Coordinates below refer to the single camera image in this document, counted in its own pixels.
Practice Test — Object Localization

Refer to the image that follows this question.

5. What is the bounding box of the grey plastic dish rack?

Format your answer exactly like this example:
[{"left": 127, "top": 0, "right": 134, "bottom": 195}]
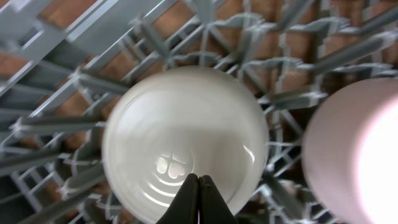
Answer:
[{"left": 1, "top": 1, "right": 397, "bottom": 223}]

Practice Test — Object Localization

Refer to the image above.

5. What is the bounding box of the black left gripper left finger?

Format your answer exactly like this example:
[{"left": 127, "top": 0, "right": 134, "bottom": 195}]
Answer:
[{"left": 156, "top": 174, "right": 199, "bottom": 224}]

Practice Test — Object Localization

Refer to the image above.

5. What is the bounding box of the small pink bowl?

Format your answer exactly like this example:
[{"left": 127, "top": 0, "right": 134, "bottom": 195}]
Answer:
[{"left": 302, "top": 78, "right": 397, "bottom": 223}]

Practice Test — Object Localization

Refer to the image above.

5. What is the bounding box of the grey saucer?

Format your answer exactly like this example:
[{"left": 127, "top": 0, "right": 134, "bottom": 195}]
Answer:
[{"left": 101, "top": 66, "right": 269, "bottom": 223}]

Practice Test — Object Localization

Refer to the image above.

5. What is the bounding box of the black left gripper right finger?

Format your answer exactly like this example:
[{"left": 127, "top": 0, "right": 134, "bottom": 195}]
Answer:
[{"left": 198, "top": 175, "right": 238, "bottom": 224}]

